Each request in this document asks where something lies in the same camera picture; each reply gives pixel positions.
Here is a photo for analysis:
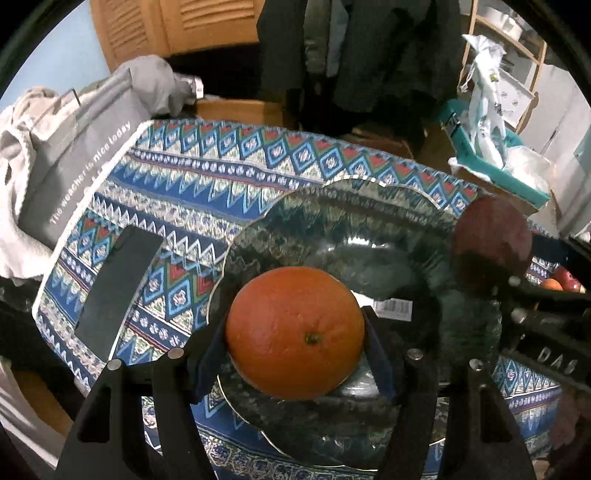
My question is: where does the grey hanging jacket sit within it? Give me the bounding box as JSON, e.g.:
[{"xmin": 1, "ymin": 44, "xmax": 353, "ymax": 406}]
[{"xmin": 302, "ymin": 0, "xmax": 349, "ymax": 77}]

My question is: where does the white pot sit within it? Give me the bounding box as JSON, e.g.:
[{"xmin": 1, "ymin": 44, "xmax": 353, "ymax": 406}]
[{"xmin": 481, "ymin": 4, "xmax": 525, "ymax": 34}]

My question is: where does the dark red apple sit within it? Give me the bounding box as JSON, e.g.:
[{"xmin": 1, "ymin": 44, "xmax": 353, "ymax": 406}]
[{"xmin": 451, "ymin": 198, "xmax": 534, "ymax": 280}]

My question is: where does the shiny silver object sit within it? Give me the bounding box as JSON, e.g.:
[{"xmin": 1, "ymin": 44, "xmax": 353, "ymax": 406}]
[{"xmin": 182, "ymin": 74, "xmax": 205, "ymax": 99}]

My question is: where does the clear plastic bag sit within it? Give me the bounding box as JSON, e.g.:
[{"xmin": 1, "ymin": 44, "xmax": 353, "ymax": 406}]
[{"xmin": 505, "ymin": 144, "xmax": 553, "ymax": 195}]

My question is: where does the blue patterned tablecloth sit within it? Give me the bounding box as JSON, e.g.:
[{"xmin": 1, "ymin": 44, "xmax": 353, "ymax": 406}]
[{"xmin": 32, "ymin": 119, "xmax": 566, "ymax": 480}]

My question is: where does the large orange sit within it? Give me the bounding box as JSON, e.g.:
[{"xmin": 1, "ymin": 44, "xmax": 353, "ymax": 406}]
[{"xmin": 225, "ymin": 266, "xmax": 365, "ymax": 401}]

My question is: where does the printed white plastic bag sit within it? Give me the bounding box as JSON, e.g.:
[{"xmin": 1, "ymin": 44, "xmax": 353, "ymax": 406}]
[{"xmin": 457, "ymin": 34, "xmax": 509, "ymax": 169}]

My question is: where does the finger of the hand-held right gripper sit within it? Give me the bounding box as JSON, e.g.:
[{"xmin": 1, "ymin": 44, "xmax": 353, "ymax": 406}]
[{"xmin": 495, "ymin": 272, "xmax": 591, "ymax": 341}]

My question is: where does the dark glass plate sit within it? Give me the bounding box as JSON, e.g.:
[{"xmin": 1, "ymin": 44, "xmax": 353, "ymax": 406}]
[{"xmin": 207, "ymin": 178, "xmax": 504, "ymax": 468}]

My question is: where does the black flat rectangular device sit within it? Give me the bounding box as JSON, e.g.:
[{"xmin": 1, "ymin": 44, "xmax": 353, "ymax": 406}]
[{"xmin": 74, "ymin": 224, "xmax": 164, "ymax": 363}]

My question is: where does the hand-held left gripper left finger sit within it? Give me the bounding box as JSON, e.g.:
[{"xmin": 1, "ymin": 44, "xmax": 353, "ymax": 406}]
[{"xmin": 53, "ymin": 318, "xmax": 232, "ymax": 480}]

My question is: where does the wooden louvered cabinet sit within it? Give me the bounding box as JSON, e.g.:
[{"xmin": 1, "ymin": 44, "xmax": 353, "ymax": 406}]
[{"xmin": 90, "ymin": 0, "xmax": 266, "ymax": 75}]

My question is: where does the teal plastic bin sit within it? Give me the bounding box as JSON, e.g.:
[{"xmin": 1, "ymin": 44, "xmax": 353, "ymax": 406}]
[{"xmin": 438, "ymin": 99, "xmax": 552, "ymax": 208}]

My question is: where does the white patterned box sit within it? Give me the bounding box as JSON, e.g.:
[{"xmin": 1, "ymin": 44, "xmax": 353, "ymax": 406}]
[{"xmin": 496, "ymin": 69, "xmax": 537, "ymax": 126}]

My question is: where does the small red apple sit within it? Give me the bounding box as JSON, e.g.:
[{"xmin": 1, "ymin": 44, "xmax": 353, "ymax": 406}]
[{"xmin": 551, "ymin": 265, "xmax": 587, "ymax": 294}]

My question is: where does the wooden shelf rack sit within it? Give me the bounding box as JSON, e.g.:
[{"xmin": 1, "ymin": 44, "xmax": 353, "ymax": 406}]
[{"xmin": 462, "ymin": 0, "xmax": 550, "ymax": 134}]

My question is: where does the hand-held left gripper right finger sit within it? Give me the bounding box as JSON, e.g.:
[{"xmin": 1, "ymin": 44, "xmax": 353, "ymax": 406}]
[{"xmin": 362, "ymin": 306, "xmax": 536, "ymax": 480}]

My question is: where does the black hanging coat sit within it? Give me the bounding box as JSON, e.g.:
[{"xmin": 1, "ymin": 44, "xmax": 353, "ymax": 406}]
[{"xmin": 256, "ymin": 0, "xmax": 462, "ymax": 116}]

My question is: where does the beige cloth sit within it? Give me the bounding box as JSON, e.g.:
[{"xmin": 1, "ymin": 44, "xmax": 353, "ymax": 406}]
[{"xmin": 0, "ymin": 88, "xmax": 61, "ymax": 280}]

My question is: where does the grey bag with white print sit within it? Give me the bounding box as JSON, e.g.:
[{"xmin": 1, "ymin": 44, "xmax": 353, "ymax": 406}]
[{"xmin": 18, "ymin": 60, "xmax": 153, "ymax": 250}]

